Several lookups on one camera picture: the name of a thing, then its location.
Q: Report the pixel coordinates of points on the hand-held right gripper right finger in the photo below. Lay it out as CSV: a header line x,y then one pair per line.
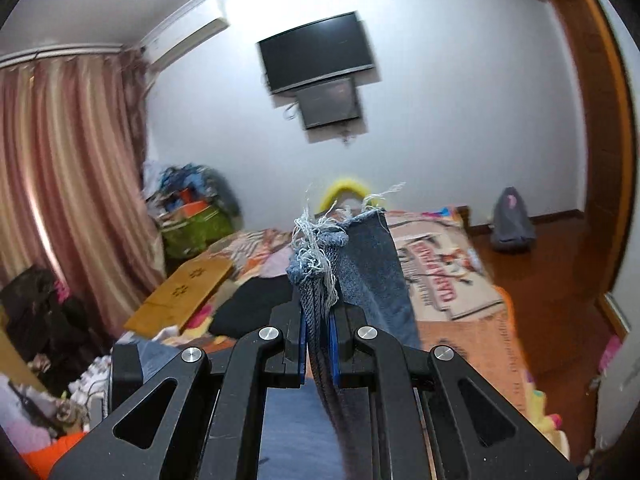
x,y
400,410

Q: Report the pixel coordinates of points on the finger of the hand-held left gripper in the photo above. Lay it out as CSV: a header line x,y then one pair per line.
x,y
125,370

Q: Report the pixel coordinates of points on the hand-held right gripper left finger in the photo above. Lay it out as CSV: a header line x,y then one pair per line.
x,y
235,410

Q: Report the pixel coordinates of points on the blue denim pants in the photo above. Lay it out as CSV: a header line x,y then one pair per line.
x,y
370,270

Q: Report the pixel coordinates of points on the person's left forearm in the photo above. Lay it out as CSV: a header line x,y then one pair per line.
x,y
50,452

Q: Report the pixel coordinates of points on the wooden lap desk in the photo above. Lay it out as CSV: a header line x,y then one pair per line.
x,y
180,295

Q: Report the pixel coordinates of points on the black mesh chair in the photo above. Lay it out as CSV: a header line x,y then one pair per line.
x,y
45,320

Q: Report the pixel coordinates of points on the printed blanket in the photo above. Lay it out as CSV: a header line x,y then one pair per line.
x,y
465,340

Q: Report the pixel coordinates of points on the black folded clothing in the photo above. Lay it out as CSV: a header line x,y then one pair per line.
x,y
250,310

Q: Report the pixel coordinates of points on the green storage box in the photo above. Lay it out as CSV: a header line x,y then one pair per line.
x,y
195,232

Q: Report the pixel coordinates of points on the striped pink curtain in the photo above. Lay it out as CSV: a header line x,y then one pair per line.
x,y
70,185

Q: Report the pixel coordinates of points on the pile of mixed clothes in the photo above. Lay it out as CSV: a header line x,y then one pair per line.
x,y
185,185

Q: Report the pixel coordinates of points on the pink cloth item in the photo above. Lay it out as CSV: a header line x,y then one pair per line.
x,y
607,355

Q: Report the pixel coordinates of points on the grey bag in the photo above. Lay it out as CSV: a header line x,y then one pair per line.
x,y
510,225

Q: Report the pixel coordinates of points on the white furniture panel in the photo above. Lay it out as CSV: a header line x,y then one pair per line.
x,y
620,400

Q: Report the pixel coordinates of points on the yellow curved foam bar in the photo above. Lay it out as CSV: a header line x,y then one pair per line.
x,y
342,185

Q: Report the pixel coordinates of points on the white air conditioner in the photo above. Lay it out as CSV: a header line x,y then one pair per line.
x,y
190,35

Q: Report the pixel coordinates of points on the wooden bed frame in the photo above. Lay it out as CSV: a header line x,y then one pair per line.
x,y
465,215

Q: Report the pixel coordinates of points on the small black wall monitor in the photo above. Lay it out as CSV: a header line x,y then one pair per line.
x,y
330,102

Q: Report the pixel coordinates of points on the white curtain rail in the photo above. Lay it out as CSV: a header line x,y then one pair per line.
x,y
60,54

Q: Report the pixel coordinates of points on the wooden door frame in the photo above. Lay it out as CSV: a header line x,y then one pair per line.
x,y
605,160

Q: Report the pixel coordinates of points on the black wall television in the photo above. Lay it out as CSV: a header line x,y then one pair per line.
x,y
315,52

